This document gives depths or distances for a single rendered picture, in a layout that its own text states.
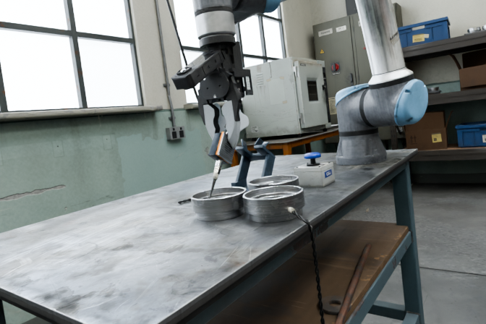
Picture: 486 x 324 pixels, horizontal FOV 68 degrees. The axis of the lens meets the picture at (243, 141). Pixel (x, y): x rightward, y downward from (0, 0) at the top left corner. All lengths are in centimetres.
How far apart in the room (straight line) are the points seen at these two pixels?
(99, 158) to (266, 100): 144
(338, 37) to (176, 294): 440
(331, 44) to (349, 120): 361
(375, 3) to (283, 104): 204
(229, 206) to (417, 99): 61
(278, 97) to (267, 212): 247
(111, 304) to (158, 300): 5
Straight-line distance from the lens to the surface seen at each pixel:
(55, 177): 223
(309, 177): 85
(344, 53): 463
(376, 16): 104
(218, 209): 64
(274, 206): 59
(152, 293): 43
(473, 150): 401
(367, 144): 112
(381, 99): 104
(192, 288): 42
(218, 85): 69
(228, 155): 69
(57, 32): 242
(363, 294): 95
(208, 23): 71
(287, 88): 298
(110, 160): 240
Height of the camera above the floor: 97
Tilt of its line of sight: 3 degrees down
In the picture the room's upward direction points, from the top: 7 degrees counter-clockwise
